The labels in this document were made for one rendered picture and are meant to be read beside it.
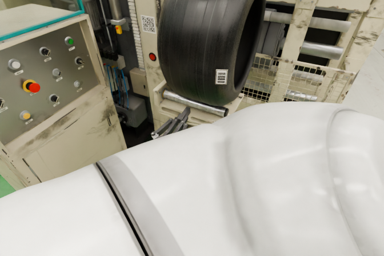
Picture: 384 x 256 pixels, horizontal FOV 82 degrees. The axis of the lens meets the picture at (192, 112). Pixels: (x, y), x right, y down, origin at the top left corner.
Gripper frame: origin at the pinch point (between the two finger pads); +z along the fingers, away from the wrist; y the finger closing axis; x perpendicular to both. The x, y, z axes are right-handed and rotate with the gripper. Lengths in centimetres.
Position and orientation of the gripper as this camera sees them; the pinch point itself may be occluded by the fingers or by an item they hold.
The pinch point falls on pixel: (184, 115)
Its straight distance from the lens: 83.1
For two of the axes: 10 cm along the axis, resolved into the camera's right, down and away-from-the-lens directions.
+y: -8.9, -2.9, 3.5
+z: 4.5, -6.8, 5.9
